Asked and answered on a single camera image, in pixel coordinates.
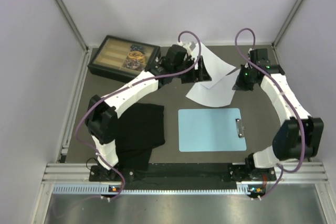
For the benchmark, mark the yellow rubber bands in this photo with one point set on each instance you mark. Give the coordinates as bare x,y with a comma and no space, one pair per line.
137,55

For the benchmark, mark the aluminium corner post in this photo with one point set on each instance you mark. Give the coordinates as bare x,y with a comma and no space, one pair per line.
295,8
69,20

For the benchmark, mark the aluminium front frame rail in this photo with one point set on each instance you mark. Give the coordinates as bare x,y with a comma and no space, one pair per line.
310,172

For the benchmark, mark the blue black small items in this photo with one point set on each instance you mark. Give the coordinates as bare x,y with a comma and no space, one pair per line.
137,48

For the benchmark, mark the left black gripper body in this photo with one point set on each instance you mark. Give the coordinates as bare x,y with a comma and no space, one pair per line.
186,63

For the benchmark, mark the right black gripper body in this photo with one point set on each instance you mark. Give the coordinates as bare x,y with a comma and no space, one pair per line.
254,82

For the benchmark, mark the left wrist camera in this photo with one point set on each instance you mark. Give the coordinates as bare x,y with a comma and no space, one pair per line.
190,47

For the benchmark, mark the grey slotted cable duct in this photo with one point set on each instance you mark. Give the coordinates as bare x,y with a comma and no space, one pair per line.
104,189

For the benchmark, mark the left aluminium corner post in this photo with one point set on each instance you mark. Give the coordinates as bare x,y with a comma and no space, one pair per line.
69,20

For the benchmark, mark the right aluminium corner post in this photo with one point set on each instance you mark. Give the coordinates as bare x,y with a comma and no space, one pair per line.
295,8

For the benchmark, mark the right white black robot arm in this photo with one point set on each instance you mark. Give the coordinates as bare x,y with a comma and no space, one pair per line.
299,135

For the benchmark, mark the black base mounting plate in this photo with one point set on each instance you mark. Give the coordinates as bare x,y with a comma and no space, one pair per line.
226,172

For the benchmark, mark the light blue clipboard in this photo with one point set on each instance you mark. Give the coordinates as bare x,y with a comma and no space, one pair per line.
211,130

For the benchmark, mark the white paper sheet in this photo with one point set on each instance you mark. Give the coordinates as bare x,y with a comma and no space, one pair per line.
219,95
215,66

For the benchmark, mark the black compartment display box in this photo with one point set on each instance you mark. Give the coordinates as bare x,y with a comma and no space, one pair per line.
111,59

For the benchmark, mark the black cloth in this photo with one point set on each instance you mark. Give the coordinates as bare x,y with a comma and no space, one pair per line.
140,130

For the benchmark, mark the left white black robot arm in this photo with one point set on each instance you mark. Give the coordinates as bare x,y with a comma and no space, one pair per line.
104,112

